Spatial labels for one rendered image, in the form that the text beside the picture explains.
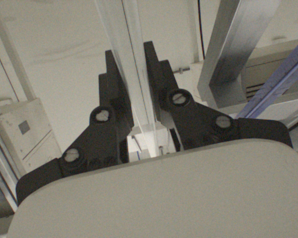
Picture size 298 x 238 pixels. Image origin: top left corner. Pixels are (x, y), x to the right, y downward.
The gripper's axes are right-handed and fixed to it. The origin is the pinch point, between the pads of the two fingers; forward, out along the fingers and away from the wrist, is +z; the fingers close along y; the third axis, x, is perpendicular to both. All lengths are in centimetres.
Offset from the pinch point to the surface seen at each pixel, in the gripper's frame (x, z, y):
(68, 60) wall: -98, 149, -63
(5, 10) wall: -57, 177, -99
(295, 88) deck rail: -23.8, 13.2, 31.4
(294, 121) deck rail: -29.6, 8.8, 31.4
